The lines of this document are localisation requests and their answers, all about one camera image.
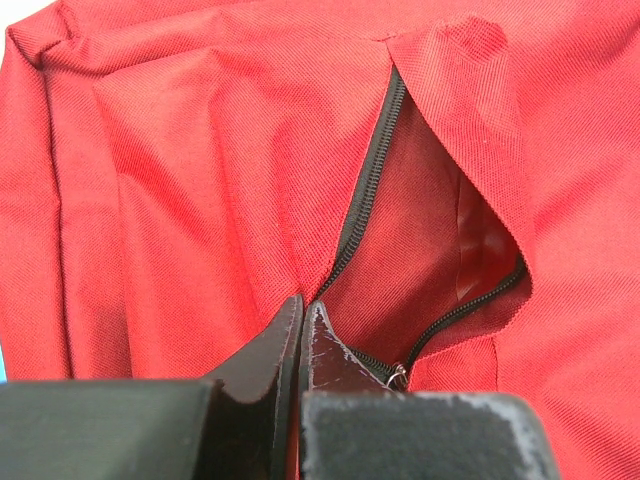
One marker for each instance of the red backpack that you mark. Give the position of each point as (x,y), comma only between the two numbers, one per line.
(458,181)

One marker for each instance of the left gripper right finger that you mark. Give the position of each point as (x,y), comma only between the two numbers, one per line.
(352,426)

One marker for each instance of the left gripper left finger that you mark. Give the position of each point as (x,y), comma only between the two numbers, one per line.
(230,424)

